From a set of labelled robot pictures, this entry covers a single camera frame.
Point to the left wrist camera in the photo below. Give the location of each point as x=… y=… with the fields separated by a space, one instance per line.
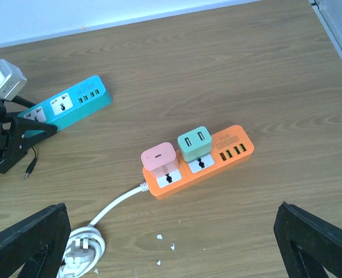
x=12 y=80

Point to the teal power strip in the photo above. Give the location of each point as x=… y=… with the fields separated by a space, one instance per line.
x=71 y=105

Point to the orange power strip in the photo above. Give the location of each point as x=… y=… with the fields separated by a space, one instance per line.
x=230 y=147

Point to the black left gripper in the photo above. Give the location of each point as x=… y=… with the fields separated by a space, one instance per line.
x=22 y=135

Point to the green charger plug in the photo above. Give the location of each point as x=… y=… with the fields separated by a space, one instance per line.
x=195 y=144

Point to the pink charger plug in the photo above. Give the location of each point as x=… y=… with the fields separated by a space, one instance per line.
x=160 y=159

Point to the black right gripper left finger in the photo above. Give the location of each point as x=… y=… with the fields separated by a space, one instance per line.
x=36 y=244

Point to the black power adapter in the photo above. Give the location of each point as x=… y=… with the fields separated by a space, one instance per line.
x=31 y=166

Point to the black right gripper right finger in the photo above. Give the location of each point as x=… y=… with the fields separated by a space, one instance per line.
x=309 y=246

